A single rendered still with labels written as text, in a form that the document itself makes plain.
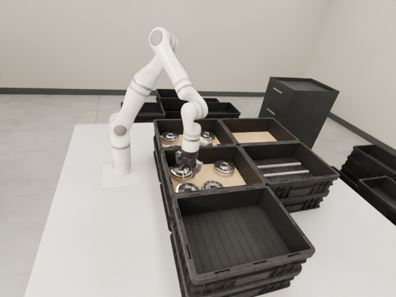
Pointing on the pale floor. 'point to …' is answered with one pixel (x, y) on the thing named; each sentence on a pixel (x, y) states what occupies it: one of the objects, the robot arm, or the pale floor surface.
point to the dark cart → (299, 105)
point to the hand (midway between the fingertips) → (187, 172)
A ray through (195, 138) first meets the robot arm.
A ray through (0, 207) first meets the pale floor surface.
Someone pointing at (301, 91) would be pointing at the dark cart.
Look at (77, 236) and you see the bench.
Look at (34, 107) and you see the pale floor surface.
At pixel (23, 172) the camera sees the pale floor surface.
